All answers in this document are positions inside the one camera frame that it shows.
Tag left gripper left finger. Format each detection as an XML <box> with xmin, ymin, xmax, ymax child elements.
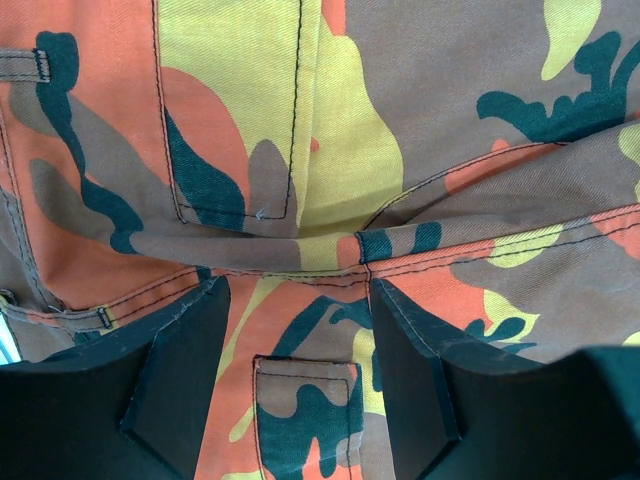
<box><xmin>1</xmin><ymin>277</ymin><xmax>230</xmax><ymax>479</ymax></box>

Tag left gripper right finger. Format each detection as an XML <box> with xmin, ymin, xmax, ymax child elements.
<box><xmin>371</xmin><ymin>279</ymin><xmax>639</xmax><ymax>479</ymax></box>

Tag orange camouflage trousers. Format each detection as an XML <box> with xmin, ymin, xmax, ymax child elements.
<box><xmin>1</xmin><ymin>1</ymin><xmax>639</xmax><ymax>479</ymax></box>

